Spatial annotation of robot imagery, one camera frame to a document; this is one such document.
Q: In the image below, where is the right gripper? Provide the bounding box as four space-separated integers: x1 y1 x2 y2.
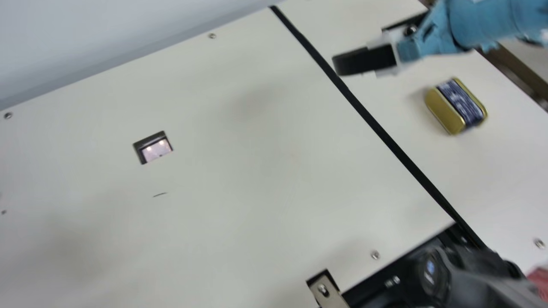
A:
332 0 548 79

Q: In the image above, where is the gold rectangular tin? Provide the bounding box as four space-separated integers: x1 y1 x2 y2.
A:
423 77 489 136

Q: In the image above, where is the black strip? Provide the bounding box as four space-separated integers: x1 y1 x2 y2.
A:
269 5 489 249

